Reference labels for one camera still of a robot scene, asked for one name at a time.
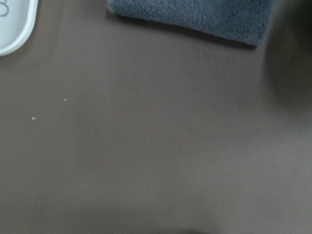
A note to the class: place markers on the cream rabbit tray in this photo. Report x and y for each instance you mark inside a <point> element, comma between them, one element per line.
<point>17,20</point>

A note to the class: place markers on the grey folded cloth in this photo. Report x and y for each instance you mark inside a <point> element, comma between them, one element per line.
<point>245,21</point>

